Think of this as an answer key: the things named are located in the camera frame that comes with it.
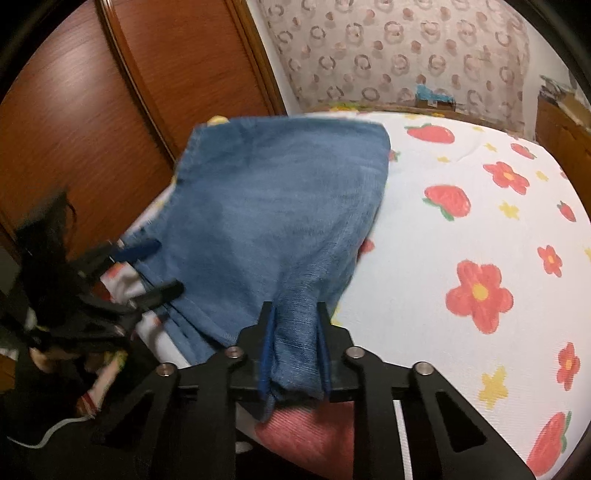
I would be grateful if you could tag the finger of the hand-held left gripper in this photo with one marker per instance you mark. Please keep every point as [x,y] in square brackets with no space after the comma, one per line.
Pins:
[138,249]
[161,291]

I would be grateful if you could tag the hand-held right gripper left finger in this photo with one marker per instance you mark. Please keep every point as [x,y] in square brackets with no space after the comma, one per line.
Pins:
[265,360]

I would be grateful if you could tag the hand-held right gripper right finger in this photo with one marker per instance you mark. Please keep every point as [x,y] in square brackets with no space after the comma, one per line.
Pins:
[326,369]

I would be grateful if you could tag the blue denim pants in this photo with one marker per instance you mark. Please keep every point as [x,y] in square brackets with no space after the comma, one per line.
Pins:
[277,207]

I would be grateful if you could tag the louvred wooden wardrobe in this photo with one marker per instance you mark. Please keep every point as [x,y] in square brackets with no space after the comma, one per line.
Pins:
[69,115]

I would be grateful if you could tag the white flower print sheet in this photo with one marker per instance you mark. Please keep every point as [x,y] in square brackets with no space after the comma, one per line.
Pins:
[438,240]

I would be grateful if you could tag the wooden panel door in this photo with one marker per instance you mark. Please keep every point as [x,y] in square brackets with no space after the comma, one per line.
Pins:
[184,60]

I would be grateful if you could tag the circle pattern curtain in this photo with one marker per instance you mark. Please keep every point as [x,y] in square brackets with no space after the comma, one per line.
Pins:
[392,46]

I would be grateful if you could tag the wooden cabinet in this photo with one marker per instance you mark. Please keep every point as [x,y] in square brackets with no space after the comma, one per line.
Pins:
[565,138]

